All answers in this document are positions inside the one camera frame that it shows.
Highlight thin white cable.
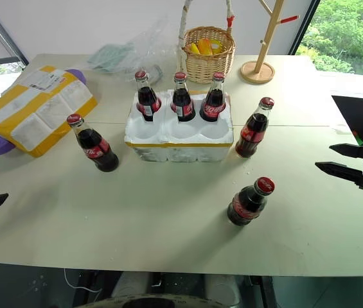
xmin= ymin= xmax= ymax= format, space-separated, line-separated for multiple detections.
xmin=63 ymin=268 xmax=103 ymax=300

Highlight clear plastic bag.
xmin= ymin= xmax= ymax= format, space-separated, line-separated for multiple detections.
xmin=85 ymin=17 xmax=182 ymax=85

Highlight white foam bottle tray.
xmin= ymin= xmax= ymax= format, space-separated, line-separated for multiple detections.
xmin=123 ymin=89 xmax=235 ymax=163

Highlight yellow taped white package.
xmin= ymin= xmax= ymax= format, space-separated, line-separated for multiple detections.
xmin=0 ymin=65 xmax=100 ymax=158

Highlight pale green cloth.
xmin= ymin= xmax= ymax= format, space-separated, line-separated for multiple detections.
xmin=87 ymin=42 xmax=134 ymax=73

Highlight glass cola bottle red cap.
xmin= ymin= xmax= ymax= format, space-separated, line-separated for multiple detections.
xmin=235 ymin=96 xmax=276 ymax=159
xmin=172 ymin=71 xmax=197 ymax=123
xmin=199 ymin=71 xmax=227 ymax=123
xmin=226 ymin=176 xmax=276 ymax=227
xmin=66 ymin=113 xmax=120 ymax=173
xmin=134 ymin=70 xmax=163 ymax=123

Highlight black window frame bar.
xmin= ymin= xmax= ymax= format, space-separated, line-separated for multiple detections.
xmin=0 ymin=0 xmax=30 ymax=67
xmin=288 ymin=0 xmax=322 ymax=56

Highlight wicker basket with handle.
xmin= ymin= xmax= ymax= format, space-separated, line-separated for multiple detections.
xmin=175 ymin=0 xmax=237 ymax=85

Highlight yellow orange items in basket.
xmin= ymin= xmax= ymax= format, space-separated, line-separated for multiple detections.
xmin=185 ymin=38 xmax=226 ymax=56

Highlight wooden branch rack stand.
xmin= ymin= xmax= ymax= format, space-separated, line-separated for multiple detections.
xmin=240 ymin=0 xmax=301 ymax=85

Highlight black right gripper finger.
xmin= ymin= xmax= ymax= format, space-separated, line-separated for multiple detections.
xmin=328 ymin=143 xmax=363 ymax=158
xmin=314 ymin=162 xmax=363 ymax=191

